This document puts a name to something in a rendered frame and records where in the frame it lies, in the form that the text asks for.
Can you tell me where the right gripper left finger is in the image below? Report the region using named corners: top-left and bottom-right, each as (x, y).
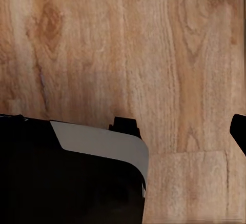
top-left (0, 114), bottom-right (27, 176)

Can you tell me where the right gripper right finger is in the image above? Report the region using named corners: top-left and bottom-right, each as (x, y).
top-left (230, 114), bottom-right (246, 156)

